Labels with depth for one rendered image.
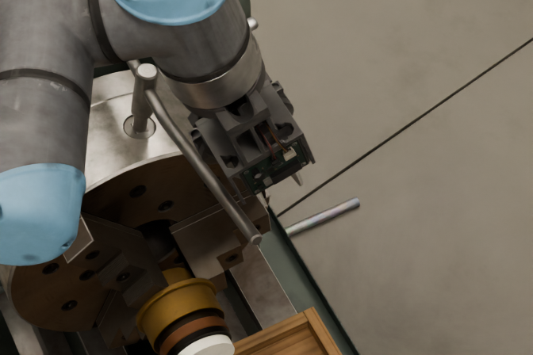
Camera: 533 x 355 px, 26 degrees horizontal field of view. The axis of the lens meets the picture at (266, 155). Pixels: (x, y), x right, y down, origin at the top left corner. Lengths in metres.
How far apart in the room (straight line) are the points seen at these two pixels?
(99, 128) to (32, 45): 0.42
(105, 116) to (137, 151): 0.06
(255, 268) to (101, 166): 0.41
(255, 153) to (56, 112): 0.22
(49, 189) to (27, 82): 0.08
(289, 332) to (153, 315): 0.27
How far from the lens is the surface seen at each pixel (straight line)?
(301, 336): 1.45
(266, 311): 1.49
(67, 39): 0.79
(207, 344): 1.19
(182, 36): 0.78
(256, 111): 0.87
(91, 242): 1.16
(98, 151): 1.18
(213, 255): 1.25
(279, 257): 1.90
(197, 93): 0.85
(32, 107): 0.75
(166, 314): 1.21
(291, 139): 0.91
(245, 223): 0.99
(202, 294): 1.22
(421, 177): 2.66
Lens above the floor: 2.19
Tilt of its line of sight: 55 degrees down
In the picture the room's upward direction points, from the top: straight up
